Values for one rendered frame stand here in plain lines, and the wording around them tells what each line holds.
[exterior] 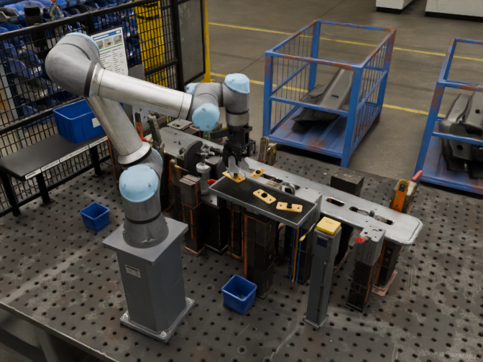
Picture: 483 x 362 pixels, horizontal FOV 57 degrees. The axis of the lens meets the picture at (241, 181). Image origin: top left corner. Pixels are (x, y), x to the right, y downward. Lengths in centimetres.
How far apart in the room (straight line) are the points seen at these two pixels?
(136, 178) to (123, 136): 15
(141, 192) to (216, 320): 64
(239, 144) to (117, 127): 39
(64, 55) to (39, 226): 124
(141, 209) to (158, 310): 41
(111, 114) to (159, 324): 76
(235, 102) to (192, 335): 86
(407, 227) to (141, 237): 98
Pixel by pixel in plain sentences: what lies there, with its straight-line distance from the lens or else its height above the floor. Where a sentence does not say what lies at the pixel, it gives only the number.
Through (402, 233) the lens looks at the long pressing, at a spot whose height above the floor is 100.
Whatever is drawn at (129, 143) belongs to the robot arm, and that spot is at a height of 139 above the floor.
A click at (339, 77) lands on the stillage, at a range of 454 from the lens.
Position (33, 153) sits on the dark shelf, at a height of 103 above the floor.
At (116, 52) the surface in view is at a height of 132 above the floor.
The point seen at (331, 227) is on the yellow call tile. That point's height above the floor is 116.
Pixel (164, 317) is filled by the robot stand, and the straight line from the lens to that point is 169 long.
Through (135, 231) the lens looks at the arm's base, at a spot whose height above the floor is 116.
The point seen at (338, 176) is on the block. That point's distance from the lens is 197.
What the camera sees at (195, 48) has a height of 49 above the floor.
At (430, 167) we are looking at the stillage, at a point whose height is 16.
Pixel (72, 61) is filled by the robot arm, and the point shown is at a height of 169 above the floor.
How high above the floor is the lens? 208
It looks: 34 degrees down
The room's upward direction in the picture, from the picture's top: straight up
